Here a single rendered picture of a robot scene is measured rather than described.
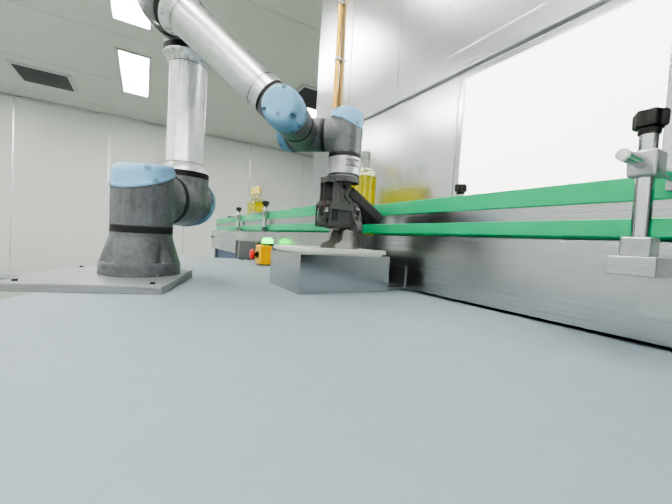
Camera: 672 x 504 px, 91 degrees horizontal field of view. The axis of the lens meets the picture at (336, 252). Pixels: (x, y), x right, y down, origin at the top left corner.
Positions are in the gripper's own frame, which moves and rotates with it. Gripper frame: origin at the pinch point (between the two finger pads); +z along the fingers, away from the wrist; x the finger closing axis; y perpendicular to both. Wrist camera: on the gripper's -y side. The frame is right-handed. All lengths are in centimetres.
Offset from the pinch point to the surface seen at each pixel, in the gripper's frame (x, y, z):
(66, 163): -609, 147, -103
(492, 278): 29.7, -11.9, -0.4
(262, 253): -52, 3, 1
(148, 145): -608, 35, -153
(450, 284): 20.7, -11.9, 2.0
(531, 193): 34.4, -13.6, -15.2
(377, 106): -34, -31, -55
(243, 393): 43, 36, 5
